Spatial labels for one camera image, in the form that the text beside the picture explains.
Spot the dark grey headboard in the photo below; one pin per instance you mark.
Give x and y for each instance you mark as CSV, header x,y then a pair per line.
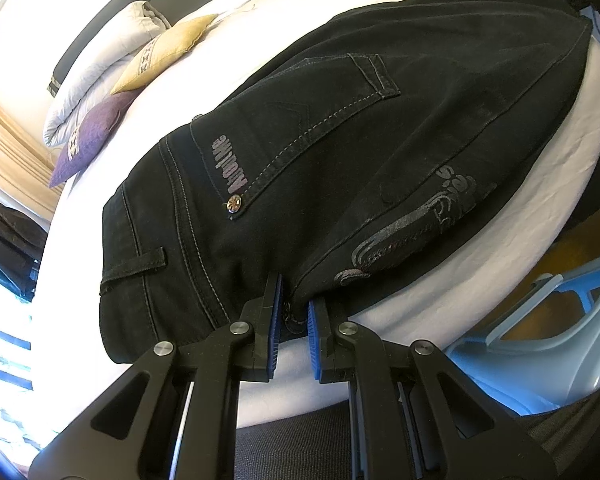
x,y
95,30

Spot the white pillows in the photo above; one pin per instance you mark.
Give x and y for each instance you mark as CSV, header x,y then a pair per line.
x,y
100,60

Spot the white pillow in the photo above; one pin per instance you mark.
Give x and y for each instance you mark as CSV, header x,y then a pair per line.
x,y
235,2

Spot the dark cloth pile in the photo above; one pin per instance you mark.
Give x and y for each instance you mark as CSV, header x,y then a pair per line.
x,y
7,245

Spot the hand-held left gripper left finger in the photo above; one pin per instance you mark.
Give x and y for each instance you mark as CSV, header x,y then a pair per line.
x,y
275,330

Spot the purple pillow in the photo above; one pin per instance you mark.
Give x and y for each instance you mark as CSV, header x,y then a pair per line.
x,y
92,135

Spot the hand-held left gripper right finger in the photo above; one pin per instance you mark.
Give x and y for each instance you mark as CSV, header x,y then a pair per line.
x,y
314,345

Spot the black pants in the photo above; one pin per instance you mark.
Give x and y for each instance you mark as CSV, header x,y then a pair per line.
x,y
330,160

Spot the bed with white sheet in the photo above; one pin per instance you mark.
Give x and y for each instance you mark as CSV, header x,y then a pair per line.
x,y
555,160

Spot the yellow pillow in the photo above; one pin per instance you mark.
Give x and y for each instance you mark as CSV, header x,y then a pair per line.
x,y
165,55

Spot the beige curtain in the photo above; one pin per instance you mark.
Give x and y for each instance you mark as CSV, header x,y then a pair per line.
x,y
10,160

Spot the dark mesh fabric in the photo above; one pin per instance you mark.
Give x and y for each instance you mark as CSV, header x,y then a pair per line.
x,y
290,445

